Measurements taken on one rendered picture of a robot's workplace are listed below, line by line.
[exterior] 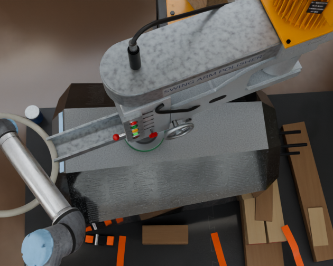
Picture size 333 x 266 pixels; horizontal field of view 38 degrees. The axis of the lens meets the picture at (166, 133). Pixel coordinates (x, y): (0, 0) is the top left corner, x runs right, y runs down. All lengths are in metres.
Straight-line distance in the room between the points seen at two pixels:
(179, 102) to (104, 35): 1.86
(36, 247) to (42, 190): 0.27
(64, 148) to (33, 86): 1.45
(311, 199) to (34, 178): 2.07
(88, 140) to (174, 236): 1.14
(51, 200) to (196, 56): 0.75
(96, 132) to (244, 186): 0.89
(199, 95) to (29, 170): 0.75
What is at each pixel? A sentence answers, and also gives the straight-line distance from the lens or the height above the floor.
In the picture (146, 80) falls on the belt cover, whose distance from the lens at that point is 1.69.
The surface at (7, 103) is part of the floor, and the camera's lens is 3.69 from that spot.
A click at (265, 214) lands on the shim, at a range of 3.18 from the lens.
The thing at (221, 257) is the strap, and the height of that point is 0.02.
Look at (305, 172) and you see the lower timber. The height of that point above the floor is 0.08.
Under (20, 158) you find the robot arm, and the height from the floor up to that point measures 1.49.
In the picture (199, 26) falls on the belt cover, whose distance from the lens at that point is 1.79.
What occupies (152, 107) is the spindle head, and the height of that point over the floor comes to 1.56.
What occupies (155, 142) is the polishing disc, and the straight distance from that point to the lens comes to 2.46.
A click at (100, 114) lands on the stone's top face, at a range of 2.58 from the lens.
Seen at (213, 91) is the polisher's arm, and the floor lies 1.43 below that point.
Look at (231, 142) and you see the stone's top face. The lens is 2.54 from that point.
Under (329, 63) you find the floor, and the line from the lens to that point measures 3.84.
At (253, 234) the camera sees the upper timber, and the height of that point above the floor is 0.20.
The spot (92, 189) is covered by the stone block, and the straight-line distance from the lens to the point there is 2.58.
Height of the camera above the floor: 3.30
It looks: 74 degrees down
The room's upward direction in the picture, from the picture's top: 2 degrees clockwise
